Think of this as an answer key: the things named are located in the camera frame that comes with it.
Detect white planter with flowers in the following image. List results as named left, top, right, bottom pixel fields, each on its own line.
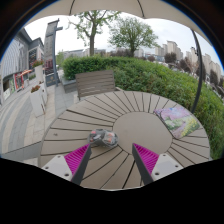
left=32, top=59, right=46, bottom=84
left=29, top=84, right=48, bottom=118

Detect green hedge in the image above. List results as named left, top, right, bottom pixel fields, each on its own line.
left=62, top=55, right=224, bottom=160

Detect dark curved umbrella pole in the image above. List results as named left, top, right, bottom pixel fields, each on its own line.
left=189, top=29, right=205, bottom=105

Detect beige umbrella canopy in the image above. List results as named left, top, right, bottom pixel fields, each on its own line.
left=24, top=0, right=214, bottom=44

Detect slender sparse tree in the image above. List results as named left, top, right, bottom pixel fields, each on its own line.
left=68, top=9, right=121, bottom=57

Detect grey shopfront building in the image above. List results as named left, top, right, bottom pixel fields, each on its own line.
left=0, top=28, right=45, bottom=104

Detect brown slatted chair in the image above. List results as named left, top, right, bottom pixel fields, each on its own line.
left=74, top=69, right=123, bottom=101

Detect distant apartment blocks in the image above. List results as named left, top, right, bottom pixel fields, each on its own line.
left=154, top=39, right=223, bottom=79

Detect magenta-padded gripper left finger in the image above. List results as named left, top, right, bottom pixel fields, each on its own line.
left=41, top=143, right=93, bottom=186

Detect transparent computer mouse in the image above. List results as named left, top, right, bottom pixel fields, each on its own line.
left=87, top=128, right=119, bottom=149

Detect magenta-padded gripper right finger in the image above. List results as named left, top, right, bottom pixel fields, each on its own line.
left=131, top=143, right=184, bottom=186

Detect round leafy tree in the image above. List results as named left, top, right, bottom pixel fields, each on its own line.
left=108, top=15, right=159, bottom=58

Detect tall grey sign pillar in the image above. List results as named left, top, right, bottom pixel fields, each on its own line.
left=43, top=19, right=64, bottom=87

